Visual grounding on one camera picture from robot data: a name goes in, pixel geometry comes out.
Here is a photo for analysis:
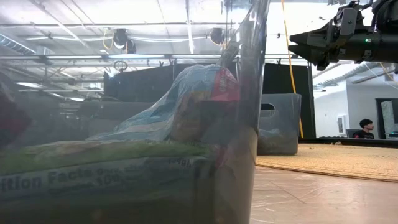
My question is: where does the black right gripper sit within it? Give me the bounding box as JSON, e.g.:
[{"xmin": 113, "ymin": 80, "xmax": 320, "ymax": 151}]
[{"xmin": 287, "ymin": 21, "xmax": 385, "ymax": 72}]

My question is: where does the grey translucent plastic bin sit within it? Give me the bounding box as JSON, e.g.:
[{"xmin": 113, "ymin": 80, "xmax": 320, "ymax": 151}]
[
  {"xmin": 0, "ymin": 0, "xmax": 272, "ymax": 224},
  {"xmin": 256, "ymin": 92, "xmax": 303, "ymax": 157}
]

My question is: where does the person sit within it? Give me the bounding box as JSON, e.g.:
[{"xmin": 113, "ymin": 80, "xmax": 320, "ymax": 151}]
[{"xmin": 351, "ymin": 118, "xmax": 376, "ymax": 140}]

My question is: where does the dark door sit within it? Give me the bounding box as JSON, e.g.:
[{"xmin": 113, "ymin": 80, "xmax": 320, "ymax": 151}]
[{"xmin": 375, "ymin": 97, "xmax": 398, "ymax": 141}]

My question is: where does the black ceiling spotlight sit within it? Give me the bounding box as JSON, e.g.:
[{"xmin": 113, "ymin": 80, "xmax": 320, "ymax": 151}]
[
  {"xmin": 208, "ymin": 27, "xmax": 226, "ymax": 47},
  {"xmin": 112, "ymin": 28, "xmax": 137, "ymax": 55}
]

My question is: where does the round woven yellow placemat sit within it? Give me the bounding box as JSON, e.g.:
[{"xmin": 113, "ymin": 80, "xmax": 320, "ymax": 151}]
[{"xmin": 255, "ymin": 142, "xmax": 398, "ymax": 184}]

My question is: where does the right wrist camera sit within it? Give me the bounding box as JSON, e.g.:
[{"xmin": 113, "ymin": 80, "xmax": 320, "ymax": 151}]
[{"xmin": 333, "ymin": 0, "xmax": 374, "ymax": 37}]

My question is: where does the yellow hanging cable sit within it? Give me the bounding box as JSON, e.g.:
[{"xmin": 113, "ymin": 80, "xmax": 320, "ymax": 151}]
[{"xmin": 280, "ymin": 0, "xmax": 305, "ymax": 139}]

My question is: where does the black metal table frame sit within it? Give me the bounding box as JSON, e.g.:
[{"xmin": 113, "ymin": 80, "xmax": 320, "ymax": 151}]
[{"xmin": 298, "ymin": 137, "xmax": 398, "ymax": 149}]

